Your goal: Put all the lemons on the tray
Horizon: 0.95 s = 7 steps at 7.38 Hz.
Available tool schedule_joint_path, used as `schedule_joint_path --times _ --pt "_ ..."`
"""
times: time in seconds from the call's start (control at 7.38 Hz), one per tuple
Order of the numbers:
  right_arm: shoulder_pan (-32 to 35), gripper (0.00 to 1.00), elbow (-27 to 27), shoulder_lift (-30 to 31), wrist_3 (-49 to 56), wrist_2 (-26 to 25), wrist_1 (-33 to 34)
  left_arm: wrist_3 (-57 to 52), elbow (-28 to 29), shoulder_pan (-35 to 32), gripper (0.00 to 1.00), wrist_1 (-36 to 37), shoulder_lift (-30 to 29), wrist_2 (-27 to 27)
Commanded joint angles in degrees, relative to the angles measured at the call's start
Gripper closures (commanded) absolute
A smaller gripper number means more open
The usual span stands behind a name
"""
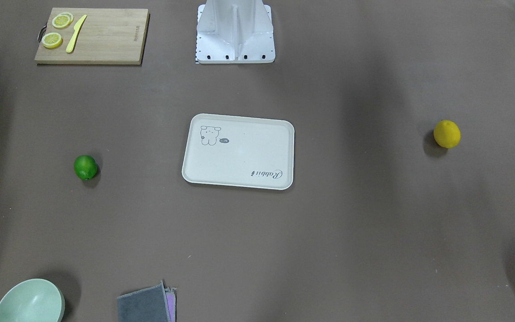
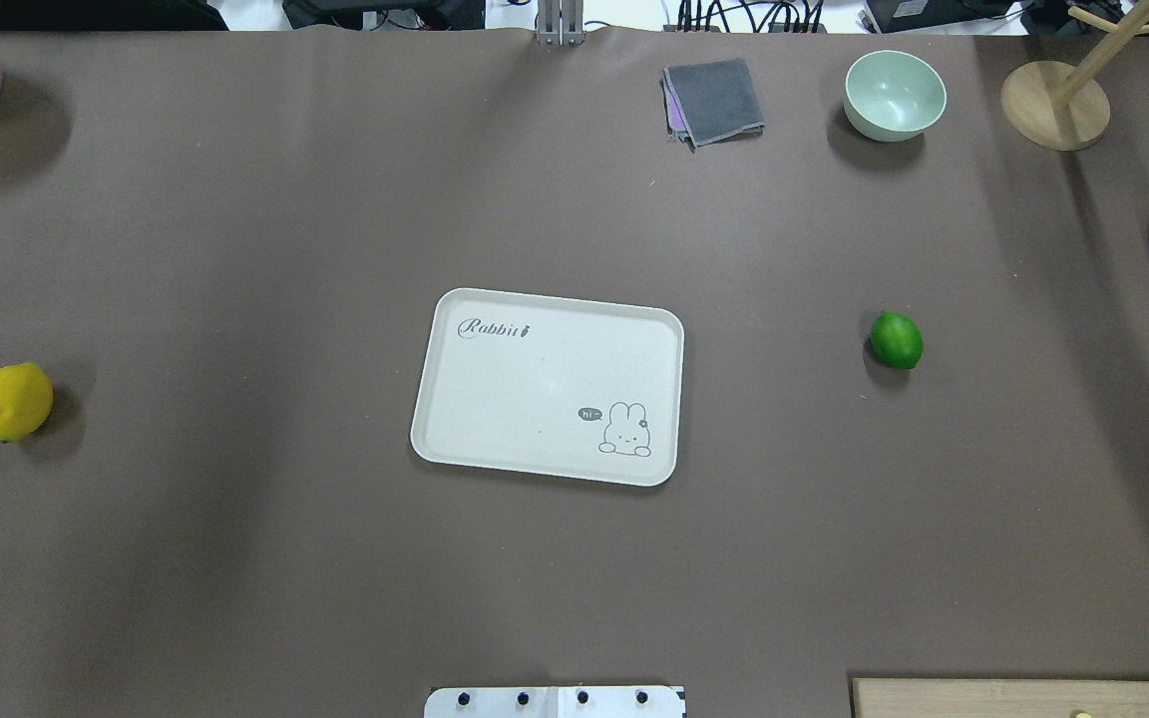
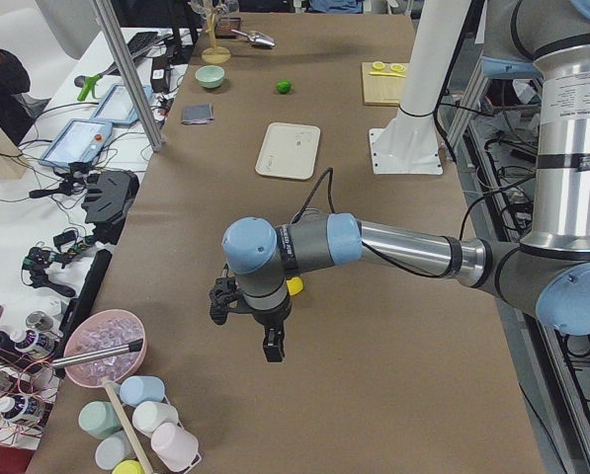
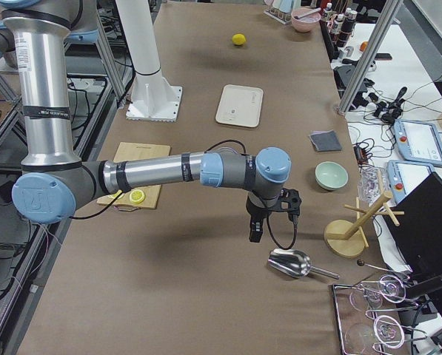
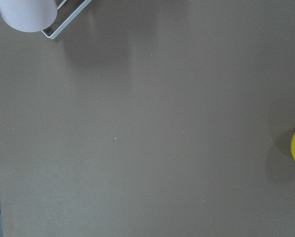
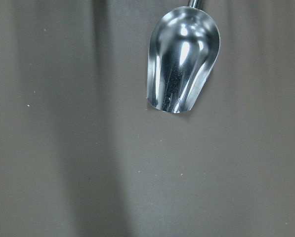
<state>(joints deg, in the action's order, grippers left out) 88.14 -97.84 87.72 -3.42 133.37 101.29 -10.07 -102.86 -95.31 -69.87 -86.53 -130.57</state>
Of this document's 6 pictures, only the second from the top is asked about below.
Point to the grey folded cloth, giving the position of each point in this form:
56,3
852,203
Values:
710,103

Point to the aluminium frame post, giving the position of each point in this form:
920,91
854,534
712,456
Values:
560,22

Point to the wooden mug tree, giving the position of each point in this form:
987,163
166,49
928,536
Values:
1061,107

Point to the mint green bowl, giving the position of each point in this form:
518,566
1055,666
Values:
890,96

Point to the green lime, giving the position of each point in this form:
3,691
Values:
896,341

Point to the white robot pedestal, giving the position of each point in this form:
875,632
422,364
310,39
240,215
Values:
558,701

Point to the yellow lemon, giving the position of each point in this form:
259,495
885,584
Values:
26,398

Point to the cream rabbit tray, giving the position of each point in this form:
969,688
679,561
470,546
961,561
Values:
551,386

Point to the wooden cutting board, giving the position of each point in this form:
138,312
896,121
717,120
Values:
936,697

